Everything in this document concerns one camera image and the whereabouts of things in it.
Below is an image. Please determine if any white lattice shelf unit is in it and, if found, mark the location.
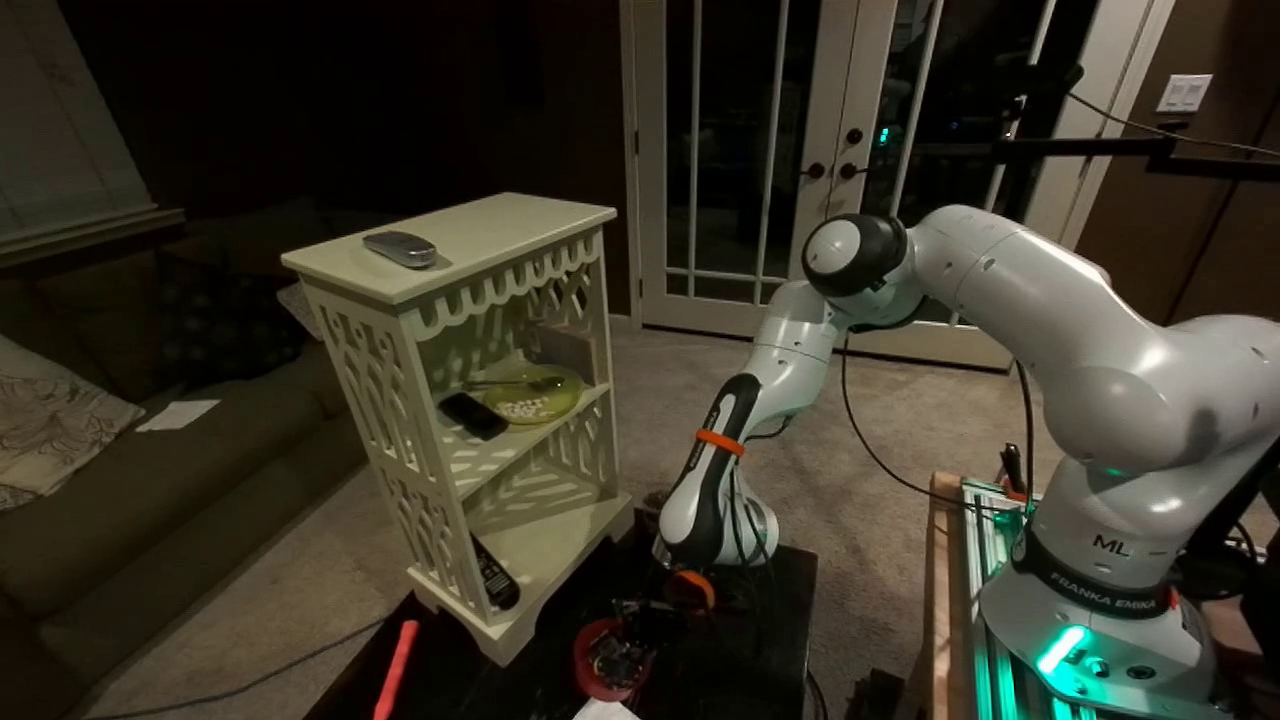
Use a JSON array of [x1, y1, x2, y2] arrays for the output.
[[277, 188, 639, 670]]

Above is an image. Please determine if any black remote control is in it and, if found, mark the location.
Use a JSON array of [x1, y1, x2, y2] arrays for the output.
[[463, 527, 526, 616]]

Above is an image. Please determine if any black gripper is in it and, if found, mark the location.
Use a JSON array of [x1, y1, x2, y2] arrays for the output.
[[637, 556, 731, 628]]

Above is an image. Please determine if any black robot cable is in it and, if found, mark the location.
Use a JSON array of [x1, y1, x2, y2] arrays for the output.
[[834, 333, 942, 506]]

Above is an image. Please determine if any grey remote control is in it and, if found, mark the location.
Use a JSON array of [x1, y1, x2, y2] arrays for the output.
[[362, 223, 451, 275]]

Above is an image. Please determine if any white french door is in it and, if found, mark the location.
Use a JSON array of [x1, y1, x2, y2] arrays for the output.
[[617, 0, 1182, 372]]

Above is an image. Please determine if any grey box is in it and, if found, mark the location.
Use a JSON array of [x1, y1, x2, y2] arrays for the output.
[[530, 324, 600, 382]]

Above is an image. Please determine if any white light switch plate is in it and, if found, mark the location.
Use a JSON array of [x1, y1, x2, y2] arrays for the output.
[[1152, 67, 1219, 118]]

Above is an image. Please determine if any dark leather sofa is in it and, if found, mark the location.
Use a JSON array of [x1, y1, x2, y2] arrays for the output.
[[0, 195, 371, 720]]

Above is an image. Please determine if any yellow green plate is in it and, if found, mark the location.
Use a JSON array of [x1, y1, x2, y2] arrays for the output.
[[475, 368, 594, 421]]

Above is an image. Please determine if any black camera stand pole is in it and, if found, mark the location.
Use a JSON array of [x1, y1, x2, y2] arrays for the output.
[[915, 124, 1280, 188]]

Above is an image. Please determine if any small white paper note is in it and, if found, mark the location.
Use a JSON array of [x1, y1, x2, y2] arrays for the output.
[[129, 391, 225, 438]]

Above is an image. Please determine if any red plastic bowl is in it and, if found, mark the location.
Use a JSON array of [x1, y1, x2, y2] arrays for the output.
[[569, 613, 661, 705]]

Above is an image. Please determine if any dark sofa cushion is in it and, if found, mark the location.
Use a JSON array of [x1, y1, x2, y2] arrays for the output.
[[155, 248, 320, 391]]

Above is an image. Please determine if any black flat device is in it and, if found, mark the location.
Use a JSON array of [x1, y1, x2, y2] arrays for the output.
[[433, 389, 516, 444]]

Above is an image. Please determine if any white patterned pillow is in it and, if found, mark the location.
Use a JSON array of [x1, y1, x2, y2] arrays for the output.
[[0, 329, 150, 516]]

